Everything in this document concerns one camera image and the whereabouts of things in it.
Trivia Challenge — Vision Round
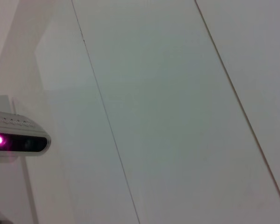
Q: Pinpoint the white depth camera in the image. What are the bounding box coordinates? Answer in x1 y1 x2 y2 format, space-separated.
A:
0 109 52 157

